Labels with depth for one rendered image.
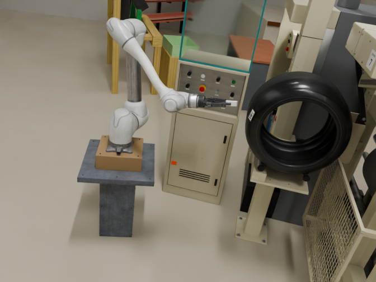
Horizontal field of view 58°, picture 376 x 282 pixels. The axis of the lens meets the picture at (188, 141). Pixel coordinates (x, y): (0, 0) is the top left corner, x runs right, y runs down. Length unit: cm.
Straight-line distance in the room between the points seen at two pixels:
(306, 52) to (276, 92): 43
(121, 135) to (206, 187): 112
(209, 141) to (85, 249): 128
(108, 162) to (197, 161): 93
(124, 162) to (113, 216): 51
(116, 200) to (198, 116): 92
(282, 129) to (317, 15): 76
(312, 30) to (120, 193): 166
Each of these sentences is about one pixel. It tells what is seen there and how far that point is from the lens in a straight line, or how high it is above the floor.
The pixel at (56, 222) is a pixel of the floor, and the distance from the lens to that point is 298.
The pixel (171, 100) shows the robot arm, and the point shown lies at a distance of 191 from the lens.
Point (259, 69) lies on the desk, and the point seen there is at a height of 65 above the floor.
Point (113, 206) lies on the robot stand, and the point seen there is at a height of 31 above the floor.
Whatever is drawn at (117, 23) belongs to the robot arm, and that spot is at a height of 157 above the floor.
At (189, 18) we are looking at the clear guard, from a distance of 262.
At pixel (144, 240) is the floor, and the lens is 281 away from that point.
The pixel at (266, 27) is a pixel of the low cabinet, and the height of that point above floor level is 81.
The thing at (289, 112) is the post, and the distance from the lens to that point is 241.
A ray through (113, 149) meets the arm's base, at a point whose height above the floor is 78.
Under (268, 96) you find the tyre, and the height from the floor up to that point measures 137.
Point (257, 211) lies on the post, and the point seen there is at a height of 27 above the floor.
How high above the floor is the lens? 204
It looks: 30 degrees down
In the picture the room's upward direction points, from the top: 9 degrees clockwise
